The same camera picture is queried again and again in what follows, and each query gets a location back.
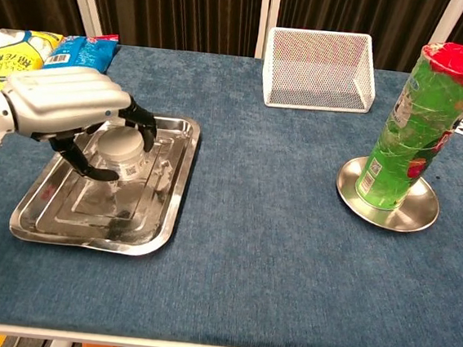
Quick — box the round stainless steel plate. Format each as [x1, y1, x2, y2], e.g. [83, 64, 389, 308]
[332, 153, 446, 237]

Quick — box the white upright frame post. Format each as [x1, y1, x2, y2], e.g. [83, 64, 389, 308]
[253, 0, 283, 60]

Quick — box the blue snack bag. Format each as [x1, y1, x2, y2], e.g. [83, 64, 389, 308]
[43, 27, 120, 76]

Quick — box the blue table cloth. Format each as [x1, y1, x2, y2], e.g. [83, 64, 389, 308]
[0, 32, 463, 347]

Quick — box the yellow snack bag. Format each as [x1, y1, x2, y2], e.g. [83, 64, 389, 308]
[0, 27, 65, 99]

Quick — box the white wire mesh basket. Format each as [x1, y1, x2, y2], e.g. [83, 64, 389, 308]
[259, 24, 382, 118]

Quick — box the green Pringles can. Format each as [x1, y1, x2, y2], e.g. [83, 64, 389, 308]
[352, 34, 463, 217]

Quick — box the rectangular stainless steel tray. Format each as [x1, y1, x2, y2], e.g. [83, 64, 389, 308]
[7, 99, 203, 260]

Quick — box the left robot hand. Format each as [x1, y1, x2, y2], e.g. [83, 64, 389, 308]
[0, 59, 163, 186]

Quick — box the small white cup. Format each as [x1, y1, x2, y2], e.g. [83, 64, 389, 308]
[93, 123, 151, 183]

